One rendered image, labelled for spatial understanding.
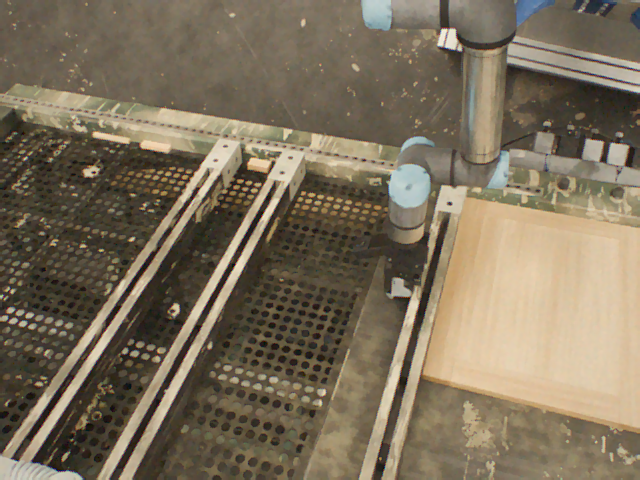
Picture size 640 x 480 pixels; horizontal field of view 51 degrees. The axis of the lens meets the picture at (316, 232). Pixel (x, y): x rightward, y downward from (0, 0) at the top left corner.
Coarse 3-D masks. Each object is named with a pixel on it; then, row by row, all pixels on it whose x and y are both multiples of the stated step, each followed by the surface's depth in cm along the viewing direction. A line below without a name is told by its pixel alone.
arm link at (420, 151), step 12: (408, 144) 136; (420, 144) 135; (432, 144) 137; (408, 156) 133; (420, 156) 132; (432, 156) 132; (444, 156) 131; (396, 168) 134; (432, 168) 132; (444, 168) 131; (432, 180) 133; (444, 180) 132
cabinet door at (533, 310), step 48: (480, 240) 162; (528, 240) 162; (576, 240) 162; (624, 240) 161; (480, 288) 152; (528, 288) 151; (576, 288) 151; (624, 288) 150; (432, 336) 142; (480, 336) 142; (528, 336) 142; (576, 336) 142; (624, 336) 141; (480, 384) 134; (528, 384) 133; (576, 384) 133; (624, 384) 133
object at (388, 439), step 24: (456, 192) 167; (456, 216) 161; (432, 240) 155; (432, 264) 155; (432, 288) 145; (408, 312) 141; (432, 312) 140; (408, 336) 136; (408, 360) 136; (408, 384) 128; (384, 408) 125; (408, 408) 125; (384, 432) 122; (384, 456) 119
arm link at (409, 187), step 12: (408, 168) 127; (420, 168) 127; (396, 180) 125; (408, 180) 124; (420, 180) 124; (396, 192) 125; (408, 192) 124; (420, 192) 124; (396, 204) 127; (408, 204) 126; (420, 204) 126; (396, 216) 129; (408, 216) 128; (420, 216) 129; (408, 228) 130
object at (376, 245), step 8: (360, 240) 144; (368, 240) 143; (376, 240) 141; (384, 240) 140; (360, 248) 142; (368, 248) 141; (376, 248) 139; (384, 248) 139; (392, 248) 138; (360, 256) 143; (368, 256) 142; (376, 256) 141
